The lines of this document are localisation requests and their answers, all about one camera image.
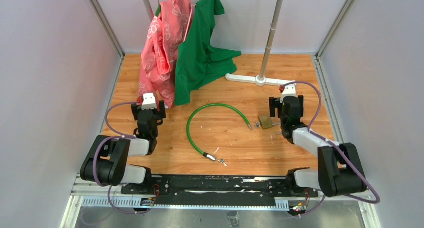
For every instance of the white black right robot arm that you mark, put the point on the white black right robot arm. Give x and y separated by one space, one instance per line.
339 170

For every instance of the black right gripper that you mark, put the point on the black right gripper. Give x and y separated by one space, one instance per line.
275 102

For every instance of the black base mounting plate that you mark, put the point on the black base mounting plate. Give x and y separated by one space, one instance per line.
218 190

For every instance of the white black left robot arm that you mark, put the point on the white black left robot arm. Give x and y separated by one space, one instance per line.
106 163

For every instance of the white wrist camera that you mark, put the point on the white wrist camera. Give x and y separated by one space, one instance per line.
287 90
149 101

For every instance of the brass padlock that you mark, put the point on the brass padlock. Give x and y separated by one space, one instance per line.
266 122

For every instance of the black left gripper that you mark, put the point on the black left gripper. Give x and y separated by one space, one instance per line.
137 109

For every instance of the aluminium frame rail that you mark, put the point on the aluminium frame rail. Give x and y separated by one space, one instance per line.
93 206

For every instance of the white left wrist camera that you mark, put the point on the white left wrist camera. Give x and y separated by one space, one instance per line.
149 101

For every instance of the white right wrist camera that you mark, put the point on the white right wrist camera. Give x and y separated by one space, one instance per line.
287 90

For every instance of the green t-shirt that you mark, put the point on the green t-shirt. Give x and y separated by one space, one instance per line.
199 62

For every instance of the pink patterned garment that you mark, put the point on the pink patterned garment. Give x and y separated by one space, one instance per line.
159 56

